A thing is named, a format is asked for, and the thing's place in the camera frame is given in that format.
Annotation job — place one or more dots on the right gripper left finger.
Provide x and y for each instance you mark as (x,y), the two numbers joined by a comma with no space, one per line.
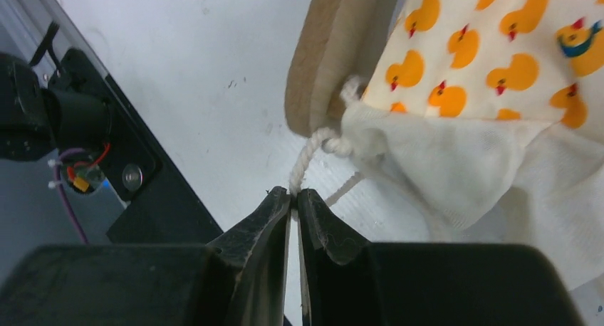
(251,261)

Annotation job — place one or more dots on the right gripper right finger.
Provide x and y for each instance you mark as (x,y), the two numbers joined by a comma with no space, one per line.
(334,270)

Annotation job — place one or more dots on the orange patterned pet mattress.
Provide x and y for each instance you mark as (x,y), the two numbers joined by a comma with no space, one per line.
(486,105)

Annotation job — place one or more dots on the wooden pet bed frame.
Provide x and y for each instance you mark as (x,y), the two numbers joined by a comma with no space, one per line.
(339,38)

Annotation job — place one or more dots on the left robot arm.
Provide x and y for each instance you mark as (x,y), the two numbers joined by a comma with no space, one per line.
(36,120)

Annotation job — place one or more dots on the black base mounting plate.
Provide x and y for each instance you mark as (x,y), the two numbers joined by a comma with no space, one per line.
(157,269)

